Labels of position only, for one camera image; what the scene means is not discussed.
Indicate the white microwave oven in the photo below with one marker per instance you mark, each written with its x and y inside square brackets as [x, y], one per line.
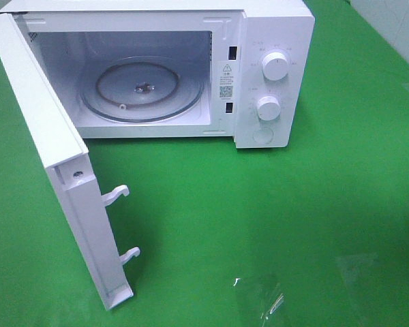
[68, 38]

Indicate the white microwave door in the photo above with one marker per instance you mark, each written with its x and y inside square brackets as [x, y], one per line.
[65, 158]

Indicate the white microwave knob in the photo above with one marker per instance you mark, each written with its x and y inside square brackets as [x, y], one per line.
[275, 65]
[268, 108]

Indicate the round microwave door button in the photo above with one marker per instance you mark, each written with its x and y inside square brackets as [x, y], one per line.
[263, 136]

